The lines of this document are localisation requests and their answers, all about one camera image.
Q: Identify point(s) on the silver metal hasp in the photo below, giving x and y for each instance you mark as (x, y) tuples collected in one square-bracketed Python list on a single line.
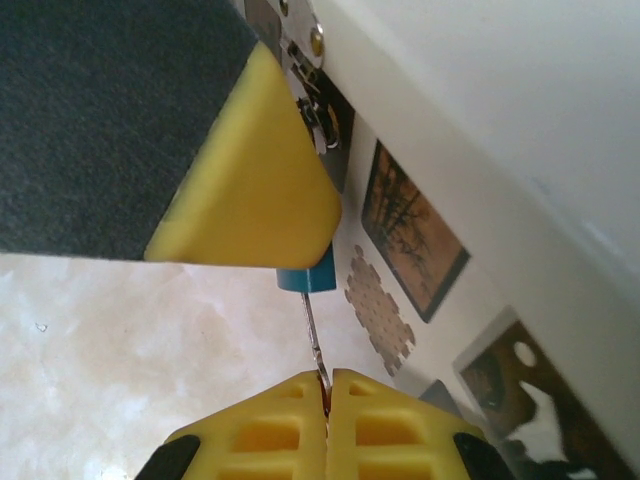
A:
[(302, 30)]

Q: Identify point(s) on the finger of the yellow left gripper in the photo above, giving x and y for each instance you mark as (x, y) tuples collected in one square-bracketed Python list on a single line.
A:
[(250, 175)]

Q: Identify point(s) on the white box with picture tiles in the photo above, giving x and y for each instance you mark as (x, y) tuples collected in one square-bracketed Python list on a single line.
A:
[(500, 150)]

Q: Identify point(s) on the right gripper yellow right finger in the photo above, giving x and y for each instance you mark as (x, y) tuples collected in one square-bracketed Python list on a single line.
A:
[(345, 450)]

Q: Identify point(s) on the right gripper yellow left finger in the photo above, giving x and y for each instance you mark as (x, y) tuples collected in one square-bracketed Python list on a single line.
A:
[(310, 450)]

